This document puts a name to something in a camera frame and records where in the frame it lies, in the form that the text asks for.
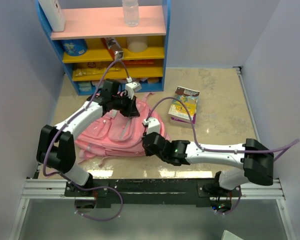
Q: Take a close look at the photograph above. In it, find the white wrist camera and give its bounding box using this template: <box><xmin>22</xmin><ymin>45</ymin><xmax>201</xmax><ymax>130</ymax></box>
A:
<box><xmin>142</xmin><ymin>117</ymin><xmax>161</xmax><ymax>136</ymax></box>
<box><xmin>125</xmin><ymin>77</ymin><xmax>142</xmax><ymax>100</ymax></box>

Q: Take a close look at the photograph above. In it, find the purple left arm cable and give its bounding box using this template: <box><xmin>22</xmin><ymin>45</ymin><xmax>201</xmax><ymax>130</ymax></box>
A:
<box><xmin>42</xmin><ymin>59</ymin><xmax>133</xmax><ymax>222</ymax></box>

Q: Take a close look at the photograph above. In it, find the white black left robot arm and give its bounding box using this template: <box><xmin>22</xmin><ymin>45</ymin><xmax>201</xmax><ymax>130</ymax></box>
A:
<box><xmin>36</xmin><ymin>79</ymin><xmax>142</xmax><ymax>196</ymax></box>

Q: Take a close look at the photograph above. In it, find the pink student backpack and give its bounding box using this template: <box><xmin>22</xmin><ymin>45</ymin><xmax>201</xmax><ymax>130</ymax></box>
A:
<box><xmin>75</xmin><ymin>93</ymin><xmax>151</xmax><ymax>163</ymax></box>

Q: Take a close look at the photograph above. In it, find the red yellow snack box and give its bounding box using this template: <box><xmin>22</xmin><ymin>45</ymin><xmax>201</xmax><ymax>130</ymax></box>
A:
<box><xmin>87</xmin><ymin>61</ymin><xmax>98</xmax><ymax>68</ymax></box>

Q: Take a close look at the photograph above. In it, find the blue snack canister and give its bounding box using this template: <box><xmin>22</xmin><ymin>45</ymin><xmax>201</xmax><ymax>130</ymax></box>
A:
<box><xmin>61</xmin><ymin>39</ymin><xmax>88</xmax><ymax>57</ymax></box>

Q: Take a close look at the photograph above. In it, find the pale green tissue pack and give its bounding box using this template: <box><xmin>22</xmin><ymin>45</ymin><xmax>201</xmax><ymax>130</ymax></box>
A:
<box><xmin>77</xmin><ymin>81</ymin><xmax>92</xmax><ymax>92</ymax></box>

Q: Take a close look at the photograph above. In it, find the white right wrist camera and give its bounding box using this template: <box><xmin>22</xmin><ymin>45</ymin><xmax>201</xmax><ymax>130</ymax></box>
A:
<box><xmin>142</xmin><ymin>117</ymin><xmax>161</xmax><ymax>136</ymax></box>

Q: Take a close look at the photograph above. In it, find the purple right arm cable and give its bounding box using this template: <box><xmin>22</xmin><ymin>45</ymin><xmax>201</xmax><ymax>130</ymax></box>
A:
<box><xmin>144</xmin><ymin>96</ymin><xmax>300</xmax><ymax>216</ymax></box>

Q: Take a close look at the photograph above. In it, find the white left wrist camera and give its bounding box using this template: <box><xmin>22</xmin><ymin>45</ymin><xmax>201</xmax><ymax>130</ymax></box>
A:
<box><xmin>125</xmin><ymin>77</ymin><xmax>142</xmax><ymax>100</ymax></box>

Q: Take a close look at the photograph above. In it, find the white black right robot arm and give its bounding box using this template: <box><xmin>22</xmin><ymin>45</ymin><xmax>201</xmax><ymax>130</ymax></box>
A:
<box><xmin>142</xmin><ymin>132</ymin><xmax>274</xmax><ymax>197</ymax></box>

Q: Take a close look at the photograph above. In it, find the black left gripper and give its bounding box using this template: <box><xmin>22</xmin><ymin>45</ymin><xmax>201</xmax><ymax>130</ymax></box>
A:
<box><xmin>111</xmin><ymin>92</ymin><xmax>139</xmax><ymax>118</ymax></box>

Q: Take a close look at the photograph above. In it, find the yellow snack packet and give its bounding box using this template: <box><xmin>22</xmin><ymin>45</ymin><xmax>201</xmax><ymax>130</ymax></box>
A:
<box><xmin>73</xmin><ymin>67</ymin><xmax>107</xmax><ymax>78</ymax></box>

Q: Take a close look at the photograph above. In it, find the clear plastic water bottle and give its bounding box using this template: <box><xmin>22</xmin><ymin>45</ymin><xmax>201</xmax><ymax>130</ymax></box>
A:
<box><xmin>122</xmin><ymin>0</ymin><xmax>140</xmax><ymax>27</ymax></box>

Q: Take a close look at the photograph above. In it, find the orange flat box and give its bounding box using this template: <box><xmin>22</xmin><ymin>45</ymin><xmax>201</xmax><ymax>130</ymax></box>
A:
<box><xmin>122</xmin><ymin>59</ymin><xmax>155</xmax><ymax>66</ymax></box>

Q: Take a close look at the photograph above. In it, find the orange silver snack bag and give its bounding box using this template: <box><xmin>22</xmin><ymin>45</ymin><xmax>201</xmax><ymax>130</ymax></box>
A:
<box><xmin>101</xmin><ymin>37</ymin><xmax>124</xmax><ymax>61</ymax></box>

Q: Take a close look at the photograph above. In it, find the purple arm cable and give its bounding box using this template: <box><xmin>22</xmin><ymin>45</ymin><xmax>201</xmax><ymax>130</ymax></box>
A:
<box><xmin>144</xmin><ymin>96</ymin><xmax>300</xmax><ymax>216</ymax></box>
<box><xmin>42</xmin><ymin>59</ymin><xmax>133</xmax><ymax>222</ymax></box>

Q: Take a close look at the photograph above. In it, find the illustrated children's book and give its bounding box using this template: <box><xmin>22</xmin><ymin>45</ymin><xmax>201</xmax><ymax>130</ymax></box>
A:
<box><xmin>168</xmin><ymin>86</ymin><xmax>200</xmax><ymax>124</ymax></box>

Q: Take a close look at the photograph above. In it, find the white rectangular device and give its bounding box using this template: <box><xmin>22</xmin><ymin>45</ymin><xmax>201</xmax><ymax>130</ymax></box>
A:
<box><xmin>38</xmin><ymin>0</ymin><xmax>66</xmax><ymax>32</ymax></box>

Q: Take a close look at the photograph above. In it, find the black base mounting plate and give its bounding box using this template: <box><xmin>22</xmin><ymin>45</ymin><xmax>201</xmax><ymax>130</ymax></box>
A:
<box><xmin>64</xmin><ymin>178</ymin><xmax>242</xmax><ymax>211</ymax></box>

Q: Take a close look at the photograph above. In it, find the blue shelf with coloured boards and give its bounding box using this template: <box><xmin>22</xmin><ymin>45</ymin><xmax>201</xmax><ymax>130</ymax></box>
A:
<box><xmin>35</xmin><ymin>0</ymin><xmax>171</xmax><ymax>96</ymax></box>

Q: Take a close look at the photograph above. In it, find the white paper corner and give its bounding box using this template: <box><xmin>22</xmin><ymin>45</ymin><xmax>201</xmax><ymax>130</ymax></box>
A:
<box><xmin>221</xmin><ymin>230</ymin><xmax>243</xmax><ymax>240</ymax></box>

